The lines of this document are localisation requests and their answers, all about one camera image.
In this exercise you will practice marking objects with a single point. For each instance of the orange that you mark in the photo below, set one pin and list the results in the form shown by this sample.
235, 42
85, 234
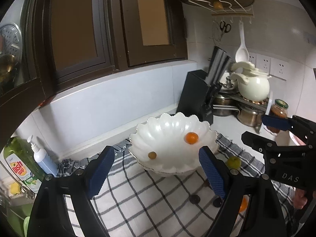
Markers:
244, 204
191, 138

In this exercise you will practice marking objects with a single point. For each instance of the white wire hook rack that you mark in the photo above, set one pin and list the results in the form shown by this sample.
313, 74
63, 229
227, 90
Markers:
226, 8

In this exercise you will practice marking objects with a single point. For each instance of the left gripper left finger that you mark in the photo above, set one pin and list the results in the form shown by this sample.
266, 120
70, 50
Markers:
49, 216

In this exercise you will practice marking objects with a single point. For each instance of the small yellow fruit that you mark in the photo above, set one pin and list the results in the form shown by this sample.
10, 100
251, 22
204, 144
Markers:
206, 183

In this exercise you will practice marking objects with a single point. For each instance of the blue pump bottle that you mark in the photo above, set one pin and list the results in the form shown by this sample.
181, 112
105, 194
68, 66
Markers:
42, 158

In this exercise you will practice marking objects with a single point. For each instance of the green dish soap bottle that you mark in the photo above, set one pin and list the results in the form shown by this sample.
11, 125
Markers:
19, 157

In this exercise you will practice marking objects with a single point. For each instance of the white wall socket strip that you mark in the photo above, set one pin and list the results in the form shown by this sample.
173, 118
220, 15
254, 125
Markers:
275, 67

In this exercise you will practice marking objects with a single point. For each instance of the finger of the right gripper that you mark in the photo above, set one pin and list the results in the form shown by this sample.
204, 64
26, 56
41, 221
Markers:
302, 128
262, 145

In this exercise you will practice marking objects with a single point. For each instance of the cream ceramic pot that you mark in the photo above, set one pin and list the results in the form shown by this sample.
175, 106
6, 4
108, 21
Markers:
252, 83

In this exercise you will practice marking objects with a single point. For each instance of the steel pot left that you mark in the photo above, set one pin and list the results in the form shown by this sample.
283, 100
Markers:
224, 106

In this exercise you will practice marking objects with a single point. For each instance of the green apple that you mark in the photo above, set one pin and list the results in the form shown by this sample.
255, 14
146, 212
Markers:
234, 163

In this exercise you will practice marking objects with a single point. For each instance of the steel knife handle right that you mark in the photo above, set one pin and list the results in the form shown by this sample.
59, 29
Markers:
225, 71

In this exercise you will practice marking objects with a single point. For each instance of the perforated steel steamer plate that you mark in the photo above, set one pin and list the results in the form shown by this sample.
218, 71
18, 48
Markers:
11, 53

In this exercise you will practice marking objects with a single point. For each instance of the metal corner rack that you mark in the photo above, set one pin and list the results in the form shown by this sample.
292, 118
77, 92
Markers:
264, 106

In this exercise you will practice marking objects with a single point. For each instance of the dark plum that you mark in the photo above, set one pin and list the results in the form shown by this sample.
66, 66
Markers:
217, 202
194, 199

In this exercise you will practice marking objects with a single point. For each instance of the steel knife handle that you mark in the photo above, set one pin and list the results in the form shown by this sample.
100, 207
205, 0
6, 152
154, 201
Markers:
225, 71
224, 59
215, 60

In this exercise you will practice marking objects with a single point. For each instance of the white scalloped fruit bowl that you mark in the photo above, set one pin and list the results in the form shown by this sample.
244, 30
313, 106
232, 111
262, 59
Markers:
165, 135

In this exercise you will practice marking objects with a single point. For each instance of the steel lidded pot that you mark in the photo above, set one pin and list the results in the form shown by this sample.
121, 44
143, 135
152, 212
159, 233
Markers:
228, 86

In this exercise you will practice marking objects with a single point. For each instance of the white hanging spoon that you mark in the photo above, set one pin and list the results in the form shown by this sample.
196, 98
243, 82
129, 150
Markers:
241, 54

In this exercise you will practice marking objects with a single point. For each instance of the yellow-brown small fruit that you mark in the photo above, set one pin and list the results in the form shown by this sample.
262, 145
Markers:
152, 155

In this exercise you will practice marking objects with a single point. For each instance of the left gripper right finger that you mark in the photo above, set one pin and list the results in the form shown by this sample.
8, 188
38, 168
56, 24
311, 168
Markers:
264, 215

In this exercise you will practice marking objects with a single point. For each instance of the white pink drain basket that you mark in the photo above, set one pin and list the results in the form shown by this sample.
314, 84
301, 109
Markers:
295, 141

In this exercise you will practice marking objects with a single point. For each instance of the steel knife handle left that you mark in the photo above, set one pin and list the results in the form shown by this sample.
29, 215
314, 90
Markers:
215, 60

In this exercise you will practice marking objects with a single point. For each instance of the glass jar red sauce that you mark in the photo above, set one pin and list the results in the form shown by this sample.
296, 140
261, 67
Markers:
279, 109

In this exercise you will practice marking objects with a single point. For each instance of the person's hand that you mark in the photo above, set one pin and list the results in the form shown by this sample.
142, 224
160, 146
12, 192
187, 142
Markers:
299, 199

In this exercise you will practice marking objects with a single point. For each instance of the checkered white kitchen cloth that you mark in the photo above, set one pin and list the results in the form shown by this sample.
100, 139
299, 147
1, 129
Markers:
136, 202

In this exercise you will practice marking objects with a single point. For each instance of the dark brown window frame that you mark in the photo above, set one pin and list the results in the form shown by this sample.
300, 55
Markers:
69, 42

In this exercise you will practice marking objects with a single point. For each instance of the black scissors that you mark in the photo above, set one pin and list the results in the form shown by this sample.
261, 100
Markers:
225, 27

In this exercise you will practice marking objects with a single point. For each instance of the black knife block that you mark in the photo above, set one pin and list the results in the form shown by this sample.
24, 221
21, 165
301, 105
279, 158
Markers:
197, 96

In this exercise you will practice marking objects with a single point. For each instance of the steel knife handle middle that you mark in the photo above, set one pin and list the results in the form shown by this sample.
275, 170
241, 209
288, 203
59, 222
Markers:
224, 59

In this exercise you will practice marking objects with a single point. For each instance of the steel pot right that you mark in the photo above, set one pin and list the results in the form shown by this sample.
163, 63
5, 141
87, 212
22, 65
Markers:
249, 116

